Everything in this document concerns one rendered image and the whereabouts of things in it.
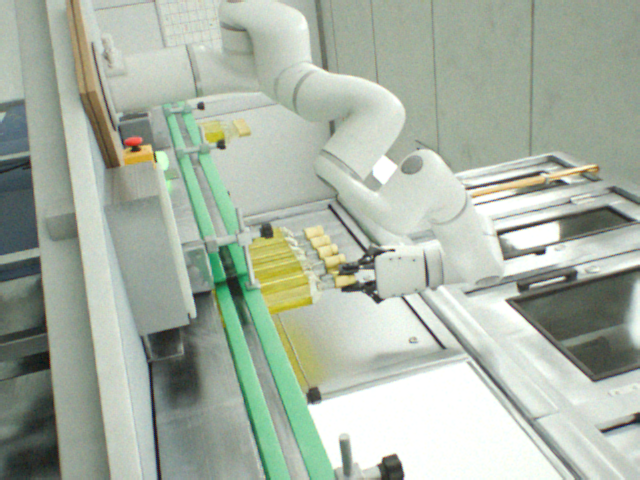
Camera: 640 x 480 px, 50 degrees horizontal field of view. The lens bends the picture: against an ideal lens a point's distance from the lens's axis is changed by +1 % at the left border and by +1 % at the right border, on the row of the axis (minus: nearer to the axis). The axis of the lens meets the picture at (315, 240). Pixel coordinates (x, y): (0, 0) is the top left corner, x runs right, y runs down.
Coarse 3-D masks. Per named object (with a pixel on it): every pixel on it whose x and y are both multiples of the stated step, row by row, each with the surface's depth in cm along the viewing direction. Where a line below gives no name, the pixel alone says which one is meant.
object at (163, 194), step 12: (156, 168) 108; (156, 180) 106; (168, 192) 115; (168, 204) 98; (168, 216) 99; (168, 228) 101; (180, 252) 102; (180, 264) 102; (180, 276) 104; (192, 300) 105; (192, 312) 106
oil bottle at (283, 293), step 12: (288, 276) 136; (300, 276) 135; (312, 276) 135; (264, 288) 132; (276, 288) 132; (288, 288) 132; (300, 288) 133; (312, 288) 134; (216, 300) 131; (264, 300) 132; (276, 300) 132; (288, 300) 133; (300, 300) 134; (312, 300) 135; (276, 312) 134
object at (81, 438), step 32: (32, 0) 124; (32, 32) 120; (32, 64) 115; (32, 96) 111; (32, 128) 108; (32, 160) 104; (64, 160) 104; (64, 192) 101; (64, 256) 95; (64, 288) 92; (64, 320) 90; (64, 352) 87; (64, 384) 85; (96, 384) 85; (64, 416) 83; (96, 416) 83; (64, 448) 81; (96, 448) 81
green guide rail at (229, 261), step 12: (180, 168) 193; (192, 204) 167; (216, 252) 141; (228, 252) 141; (240, 252) 140; (216, 264) 136; (228, 264) 136; (240, 264) 135; (216, 276) 131; (228, 276) 132; (240, 276) 132
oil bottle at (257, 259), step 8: (280, 248) 147; (288, 248) 146; (296, 248) 146; (256, 256) 145; (264, 256) 144; (272, 256) 144; (280, 256) 143; (288, 256) 143; (304, 256) 144; (256, 264) 142
